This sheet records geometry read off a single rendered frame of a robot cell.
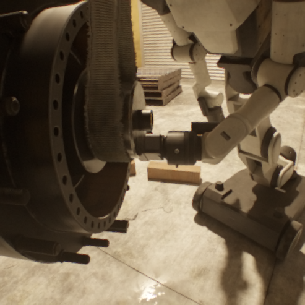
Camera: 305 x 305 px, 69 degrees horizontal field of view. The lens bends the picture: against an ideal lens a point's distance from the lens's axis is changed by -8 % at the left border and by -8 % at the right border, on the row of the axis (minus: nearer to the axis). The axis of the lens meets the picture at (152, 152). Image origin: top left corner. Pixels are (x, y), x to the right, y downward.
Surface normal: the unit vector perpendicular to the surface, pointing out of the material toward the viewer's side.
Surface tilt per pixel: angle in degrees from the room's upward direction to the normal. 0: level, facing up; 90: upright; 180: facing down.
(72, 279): 0
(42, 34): 42
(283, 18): 107
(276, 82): 99
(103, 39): 94
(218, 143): 53
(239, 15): 114
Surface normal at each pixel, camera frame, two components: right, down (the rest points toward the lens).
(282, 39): -0.84, 0.48
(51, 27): -0.12, -0.44
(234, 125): -0.14, -0.20
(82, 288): -0.04, -0.90
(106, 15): 0.83, 0.27
